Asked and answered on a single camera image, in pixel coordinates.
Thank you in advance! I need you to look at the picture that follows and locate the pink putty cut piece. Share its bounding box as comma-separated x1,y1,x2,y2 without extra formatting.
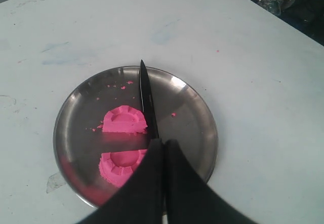
102,105,147,134

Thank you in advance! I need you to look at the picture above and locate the black knife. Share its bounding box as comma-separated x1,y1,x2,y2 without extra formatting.
139,60,159,139

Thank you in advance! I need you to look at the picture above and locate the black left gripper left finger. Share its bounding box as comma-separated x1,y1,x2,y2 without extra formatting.
80,139,164,223

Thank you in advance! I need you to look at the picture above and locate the pink putty lump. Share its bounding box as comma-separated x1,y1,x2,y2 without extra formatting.
98,149,147,188

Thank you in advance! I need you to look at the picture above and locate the round steel plate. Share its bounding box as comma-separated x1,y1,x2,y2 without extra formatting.
53,66,218,207

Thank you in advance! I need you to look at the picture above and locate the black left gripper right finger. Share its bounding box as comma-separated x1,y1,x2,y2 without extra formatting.
164,140,253,223

